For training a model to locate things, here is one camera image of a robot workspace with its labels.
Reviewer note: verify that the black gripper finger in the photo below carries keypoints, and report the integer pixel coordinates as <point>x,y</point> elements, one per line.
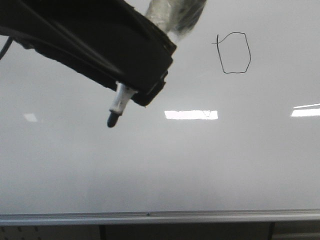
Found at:
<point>107,41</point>

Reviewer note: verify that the black and white whiteboard marker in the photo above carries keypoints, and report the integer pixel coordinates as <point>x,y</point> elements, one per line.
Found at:
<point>170,16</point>

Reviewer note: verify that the white whiteboard with aluminium frame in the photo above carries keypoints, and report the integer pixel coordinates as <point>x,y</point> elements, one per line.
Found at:
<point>234,136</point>

